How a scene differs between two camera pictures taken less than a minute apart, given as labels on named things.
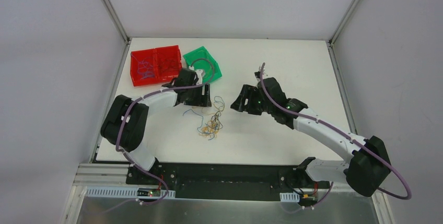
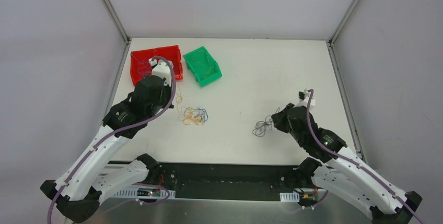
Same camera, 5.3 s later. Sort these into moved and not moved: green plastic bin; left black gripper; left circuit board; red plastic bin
Moved: left black gripper
Not moved: red plastic bin; green plastic bin; left circuit board
